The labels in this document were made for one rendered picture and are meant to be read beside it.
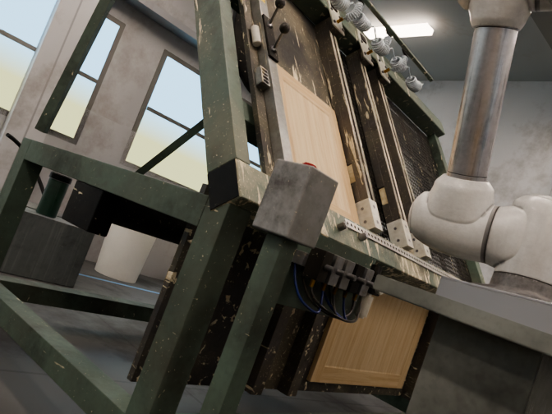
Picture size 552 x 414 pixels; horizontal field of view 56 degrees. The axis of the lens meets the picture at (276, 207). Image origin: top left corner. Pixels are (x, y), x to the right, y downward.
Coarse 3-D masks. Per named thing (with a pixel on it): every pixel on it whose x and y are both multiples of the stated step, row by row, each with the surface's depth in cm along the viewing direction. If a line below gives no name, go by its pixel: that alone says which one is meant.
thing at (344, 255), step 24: (312, 264) 149; (336, 264) 153; (360, 264) 181; (288, 288) 156; (312, 288) 150; (336, 288) 159; (360, 288) 166; (312, 312) 148; (336, 312) 157; (360, 312) 179
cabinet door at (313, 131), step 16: (288, 80) 193; (288, 96) 189; (304, 96) 200; (288, 112) 184; (304, 112) 195; (320, 112) 208; (288, 128) 178; (304, 128) 189; (320, 128) 201; (336, 128) 214; (304, 144) 184; (320, 144) 196; (336, 144) 207; (304, 160) 179; (320, 160) 190; (336, 160) 202; (336, 176) 196; (336, 192) 190; (336, 208) 185; (352, 208) 196
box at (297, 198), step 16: (272, 176) 128; (288, 176) 125; (304, 176) 122; (320, 176) 124; (272, 192) 127; (288, 192) 124; (304, 192) 121; (320, 192) 126; (272, 208) 125; (288, 208) 122; (304, 208) 122; (320, 208) 127; (256, 224) 127; (272, 224) 124; (288, 224) 121; (304, 224) 124; (320, 224) 128; (304, 240) 125
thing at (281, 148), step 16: (256, 0) 195; (256, 16) 192; (272, 64) 182; (272, 80) 177; (272, 96) 174; (272, 112) 172; (272, 128) 170; (272, 144) 167; (288, 144) 169; (288, 160) 164
